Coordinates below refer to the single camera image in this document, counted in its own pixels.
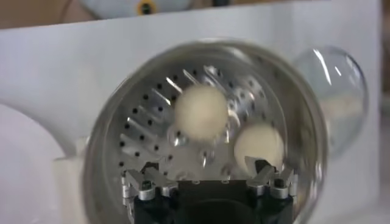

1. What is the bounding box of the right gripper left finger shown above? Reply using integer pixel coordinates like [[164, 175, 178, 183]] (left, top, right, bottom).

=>
[[121, 161, 180, 201]]

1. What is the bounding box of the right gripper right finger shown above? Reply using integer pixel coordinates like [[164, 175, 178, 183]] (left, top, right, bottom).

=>
[[244, 156, 298, 200]]

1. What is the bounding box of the white steamed baozi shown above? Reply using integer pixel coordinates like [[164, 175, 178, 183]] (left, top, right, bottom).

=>
[[174, 84, 229, 141], [233, 123, 286, 173]]

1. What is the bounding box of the glass lid with white handle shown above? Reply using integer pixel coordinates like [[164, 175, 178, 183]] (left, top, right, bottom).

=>
[[292, 45, 370, 159]]

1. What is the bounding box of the stainless steel steamer basket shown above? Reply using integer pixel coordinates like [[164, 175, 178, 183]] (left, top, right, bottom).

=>
[[82, 39, 330, 224]]

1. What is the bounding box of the white round plate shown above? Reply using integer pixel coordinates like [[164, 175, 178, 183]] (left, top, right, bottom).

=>
[[0, 102, 79, 162]]

